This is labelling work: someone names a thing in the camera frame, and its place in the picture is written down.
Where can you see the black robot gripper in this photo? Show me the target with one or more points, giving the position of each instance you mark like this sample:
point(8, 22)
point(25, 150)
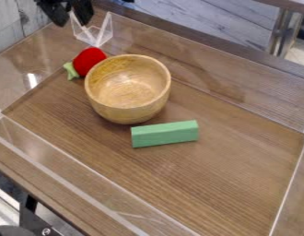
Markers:
point(54, 10)

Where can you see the red plush strawberry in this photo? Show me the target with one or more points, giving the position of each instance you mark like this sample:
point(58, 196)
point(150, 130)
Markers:
point(82, 62)

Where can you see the wooden bowl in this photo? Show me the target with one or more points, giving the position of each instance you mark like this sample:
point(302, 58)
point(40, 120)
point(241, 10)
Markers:
point(128, 88)

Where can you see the green rectangular block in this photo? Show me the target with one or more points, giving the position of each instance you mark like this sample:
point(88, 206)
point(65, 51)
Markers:
point(161, 134)

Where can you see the metal table leg background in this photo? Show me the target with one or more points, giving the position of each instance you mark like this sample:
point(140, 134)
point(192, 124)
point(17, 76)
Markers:
point(284, 33)

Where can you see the black table leg clamp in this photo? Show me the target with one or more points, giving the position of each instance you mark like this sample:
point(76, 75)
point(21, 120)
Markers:
point(32, 225)

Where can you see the clear acrylic corner bracket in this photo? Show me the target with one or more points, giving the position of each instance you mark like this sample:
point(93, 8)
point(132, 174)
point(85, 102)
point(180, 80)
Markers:
point(92, 35)

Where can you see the clear acrylic tray wall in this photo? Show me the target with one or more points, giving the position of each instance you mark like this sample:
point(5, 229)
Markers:
point(98, 207)

